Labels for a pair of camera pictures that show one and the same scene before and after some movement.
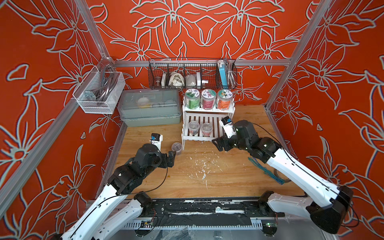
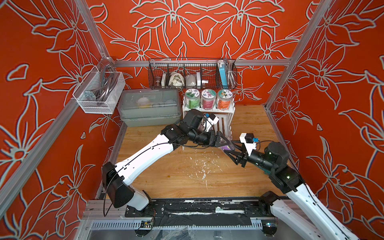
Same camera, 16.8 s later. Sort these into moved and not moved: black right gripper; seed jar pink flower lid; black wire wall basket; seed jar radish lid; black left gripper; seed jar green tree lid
Moved: black right gripper; black left gripper
Not moved: seed jar pink flower lid; seed jar green tree lid; black wire wall basket; seed jar radish lid
